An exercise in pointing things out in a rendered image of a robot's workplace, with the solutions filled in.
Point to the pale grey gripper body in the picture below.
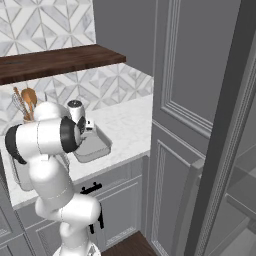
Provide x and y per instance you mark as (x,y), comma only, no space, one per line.
(88,134)

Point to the grey drawer front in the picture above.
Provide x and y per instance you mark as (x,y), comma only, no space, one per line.
(123,178)

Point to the dark grey open fridge door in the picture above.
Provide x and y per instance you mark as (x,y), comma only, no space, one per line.
(223,140)

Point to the grey tupperware container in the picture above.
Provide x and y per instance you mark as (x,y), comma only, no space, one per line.
(95,150)
(20,176)

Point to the grey fridge shelf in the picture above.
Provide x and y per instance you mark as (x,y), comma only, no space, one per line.
(242,195)

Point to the dark wooden wall shelf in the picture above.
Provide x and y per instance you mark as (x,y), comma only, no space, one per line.
(56,61)

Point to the grey panelled fridge door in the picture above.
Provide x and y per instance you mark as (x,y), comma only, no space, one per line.
(180,100)

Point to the grey cupboard door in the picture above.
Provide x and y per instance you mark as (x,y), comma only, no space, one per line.
(43,238)
(121,213)

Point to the tan utensil pot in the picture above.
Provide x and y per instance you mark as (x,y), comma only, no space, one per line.
(28,118)

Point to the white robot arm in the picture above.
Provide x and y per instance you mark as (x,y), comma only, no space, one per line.
(50,180)

